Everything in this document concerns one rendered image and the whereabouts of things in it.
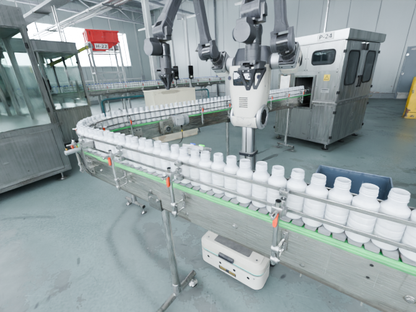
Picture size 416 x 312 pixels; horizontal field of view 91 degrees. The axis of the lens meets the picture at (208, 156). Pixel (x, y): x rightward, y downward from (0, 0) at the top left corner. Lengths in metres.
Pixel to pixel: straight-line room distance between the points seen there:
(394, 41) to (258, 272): 11.90
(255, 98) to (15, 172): 3.35
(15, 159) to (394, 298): 3.82
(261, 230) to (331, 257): 0.22
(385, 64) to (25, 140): 12.65
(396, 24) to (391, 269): 12.23
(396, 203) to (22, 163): 3.82
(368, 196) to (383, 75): 12.03
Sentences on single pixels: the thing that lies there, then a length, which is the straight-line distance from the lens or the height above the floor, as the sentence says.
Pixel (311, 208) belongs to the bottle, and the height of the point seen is 1.07.
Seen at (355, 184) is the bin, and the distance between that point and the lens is 1.34.
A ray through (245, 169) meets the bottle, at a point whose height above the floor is 1.14.
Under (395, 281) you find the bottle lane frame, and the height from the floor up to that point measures 0.94.
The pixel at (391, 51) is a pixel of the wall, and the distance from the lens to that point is 12.65.
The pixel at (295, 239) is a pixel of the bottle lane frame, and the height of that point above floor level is 0.95.
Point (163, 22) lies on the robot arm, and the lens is 1.11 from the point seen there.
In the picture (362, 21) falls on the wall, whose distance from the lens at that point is 12.77.
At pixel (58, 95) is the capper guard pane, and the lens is 5.89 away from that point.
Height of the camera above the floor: 1.46
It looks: 22 degrees down
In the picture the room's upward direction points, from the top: 3 degrees counter-clockwise
